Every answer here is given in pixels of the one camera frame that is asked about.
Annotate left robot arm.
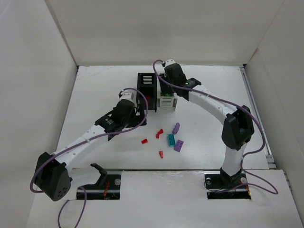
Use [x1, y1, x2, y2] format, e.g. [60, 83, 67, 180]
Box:
[30, 99, 148, 201]

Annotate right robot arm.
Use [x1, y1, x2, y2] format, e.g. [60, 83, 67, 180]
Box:
[159, 59, 254, 178]

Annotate black slotted container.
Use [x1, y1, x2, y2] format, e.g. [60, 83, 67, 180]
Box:
[137, 73, 157, 112]

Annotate white slotted container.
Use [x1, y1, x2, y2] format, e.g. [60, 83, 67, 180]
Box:
[157, 77, 178, 111]

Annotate red lego centre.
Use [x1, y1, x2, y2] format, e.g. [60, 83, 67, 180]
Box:
[156, 129, 164, 139]

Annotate teal lego plate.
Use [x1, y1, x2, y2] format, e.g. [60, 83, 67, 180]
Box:
[167, 134, 176, 147]

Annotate red lego slope lower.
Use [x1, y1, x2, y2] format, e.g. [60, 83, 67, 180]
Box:
[159, 151, 164, 159]

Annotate purple lego rounded upper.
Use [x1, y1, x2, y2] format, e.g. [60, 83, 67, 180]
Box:
[172, 123, 180, 134]

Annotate purple lego brick lower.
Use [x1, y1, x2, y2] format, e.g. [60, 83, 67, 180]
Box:
[174, 140, 184, 152]

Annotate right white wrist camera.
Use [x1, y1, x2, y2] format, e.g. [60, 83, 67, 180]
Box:
[161, 59, 176, 68]

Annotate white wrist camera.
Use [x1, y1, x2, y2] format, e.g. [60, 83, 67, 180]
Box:
[161, 59, 176, 68]
[119, 90, 136, 102]

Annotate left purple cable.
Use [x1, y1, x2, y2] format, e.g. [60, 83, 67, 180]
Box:
[29, 88, 149, 228]

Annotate purple cable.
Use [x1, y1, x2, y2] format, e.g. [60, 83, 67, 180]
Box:
[29, 88, 149, 228]
[152, 59, 279, 195]

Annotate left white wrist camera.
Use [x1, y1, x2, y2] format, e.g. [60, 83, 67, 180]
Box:
[119, 90, 136, 102]

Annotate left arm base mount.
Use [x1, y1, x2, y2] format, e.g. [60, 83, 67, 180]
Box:
[76, 163, 122, 200]

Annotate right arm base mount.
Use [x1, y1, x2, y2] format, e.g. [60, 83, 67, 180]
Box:
[204, 173, 251, 200]

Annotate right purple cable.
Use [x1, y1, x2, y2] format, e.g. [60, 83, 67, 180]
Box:
[152, 59, 279, 195]

